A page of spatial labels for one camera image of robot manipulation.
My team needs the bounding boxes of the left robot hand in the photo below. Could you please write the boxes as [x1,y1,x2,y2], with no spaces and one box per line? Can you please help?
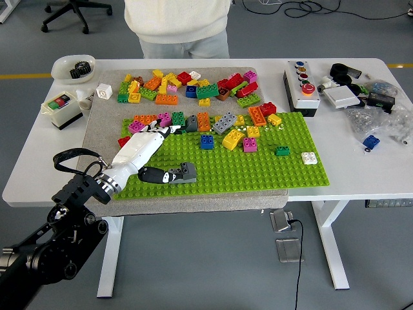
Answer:
[105,118,190,192]

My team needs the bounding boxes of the grey two-by-four brick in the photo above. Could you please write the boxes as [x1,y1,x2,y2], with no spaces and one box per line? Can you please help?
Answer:
[167,167,197,185]
[211,111,238,136]

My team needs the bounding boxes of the green baseplate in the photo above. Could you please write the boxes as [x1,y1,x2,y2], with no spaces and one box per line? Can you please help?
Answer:
[112,111,330,201]

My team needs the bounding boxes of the orange two-by-four brick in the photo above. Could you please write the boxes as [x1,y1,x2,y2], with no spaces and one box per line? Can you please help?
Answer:
[154,94,179,106]
[134,114,159,126]

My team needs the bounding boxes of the white cube box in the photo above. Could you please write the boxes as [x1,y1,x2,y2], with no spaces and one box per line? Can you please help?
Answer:
[96,83,114,100]

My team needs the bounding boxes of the white plastic tube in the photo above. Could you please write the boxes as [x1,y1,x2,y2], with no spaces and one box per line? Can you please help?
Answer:
[76,88,96,110]

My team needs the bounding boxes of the grey-brown mat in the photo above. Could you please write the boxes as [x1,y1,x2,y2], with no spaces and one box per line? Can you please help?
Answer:
[76,67,290,219]

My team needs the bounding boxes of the yellow arch brick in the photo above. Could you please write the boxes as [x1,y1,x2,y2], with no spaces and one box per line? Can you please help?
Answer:
[221,129,246,151]

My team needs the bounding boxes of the white table leg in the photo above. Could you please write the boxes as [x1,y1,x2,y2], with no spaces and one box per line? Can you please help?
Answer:
[96,216,125,298]
[311,200,351,291]

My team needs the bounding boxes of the white plastic bowl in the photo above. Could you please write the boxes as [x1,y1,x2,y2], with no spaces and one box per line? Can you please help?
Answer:
[50,54,97,85]

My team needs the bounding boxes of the lime green flat plate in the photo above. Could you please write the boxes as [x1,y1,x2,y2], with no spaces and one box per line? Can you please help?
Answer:
[229,80,249,98]

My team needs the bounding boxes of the red two-by-four brick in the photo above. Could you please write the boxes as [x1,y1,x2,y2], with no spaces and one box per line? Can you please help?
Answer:
[225,72,245,91]
[235,81,260,99]

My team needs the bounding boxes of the lime green two-by-four brick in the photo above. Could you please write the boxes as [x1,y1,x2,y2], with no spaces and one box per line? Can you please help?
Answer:
[236,92,262,109]

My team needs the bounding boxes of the orange upturned long brick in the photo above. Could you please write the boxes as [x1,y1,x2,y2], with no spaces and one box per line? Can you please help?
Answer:
[247,105,267,127]

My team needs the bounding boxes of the person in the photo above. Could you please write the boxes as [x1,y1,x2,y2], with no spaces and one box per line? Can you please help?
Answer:
[124,0,232,59]

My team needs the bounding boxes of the black office chair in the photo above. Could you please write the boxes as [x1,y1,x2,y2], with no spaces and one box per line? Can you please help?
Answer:
[41,0,114,35]

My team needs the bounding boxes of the metal floor socket box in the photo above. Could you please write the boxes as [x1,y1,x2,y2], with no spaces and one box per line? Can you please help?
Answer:
[270,209,295,233]
[275,238,304,264]

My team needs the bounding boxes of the white two-by-two brick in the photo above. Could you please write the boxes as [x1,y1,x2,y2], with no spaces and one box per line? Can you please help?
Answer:
[299,150,319,166]

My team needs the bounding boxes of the push-button control box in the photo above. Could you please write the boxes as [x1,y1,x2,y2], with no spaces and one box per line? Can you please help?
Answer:
[283,59,321,118]

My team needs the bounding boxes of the white furniture foot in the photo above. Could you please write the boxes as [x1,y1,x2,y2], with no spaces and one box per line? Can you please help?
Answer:
[0,0,21,24]

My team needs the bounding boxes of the white pipe connector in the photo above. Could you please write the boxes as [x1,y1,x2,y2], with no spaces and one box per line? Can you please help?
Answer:
[316,76,339,95]

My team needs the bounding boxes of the clear bag of screws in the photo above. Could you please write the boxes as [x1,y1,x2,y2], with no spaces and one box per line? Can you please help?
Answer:
[345,106,393,143]

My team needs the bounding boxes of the black power adapter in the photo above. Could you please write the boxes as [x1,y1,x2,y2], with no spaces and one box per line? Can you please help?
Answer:
[367,92,396,114]

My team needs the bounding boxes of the clear bag blue parts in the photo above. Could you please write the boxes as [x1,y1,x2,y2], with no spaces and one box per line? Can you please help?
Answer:
[363,79,399,98]

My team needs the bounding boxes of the table height control panel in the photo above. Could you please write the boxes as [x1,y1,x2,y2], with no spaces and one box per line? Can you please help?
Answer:
[365,198,413,209]

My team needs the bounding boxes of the clear bag metal parts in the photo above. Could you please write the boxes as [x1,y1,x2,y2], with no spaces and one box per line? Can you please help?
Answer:
[385,103,413,148]

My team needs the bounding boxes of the switch box green red buttons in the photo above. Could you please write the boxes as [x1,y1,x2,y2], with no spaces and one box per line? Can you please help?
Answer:
[41,90,84,131]

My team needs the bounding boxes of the black power cable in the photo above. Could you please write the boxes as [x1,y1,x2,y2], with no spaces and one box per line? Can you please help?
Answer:
[287,218,305,310]

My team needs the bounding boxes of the black floor cable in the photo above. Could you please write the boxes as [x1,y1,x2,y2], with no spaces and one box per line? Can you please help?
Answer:
[231,0,413,20]

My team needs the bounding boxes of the white flat switch plate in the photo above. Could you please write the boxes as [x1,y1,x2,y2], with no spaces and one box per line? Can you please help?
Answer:
[322,86,361,110]

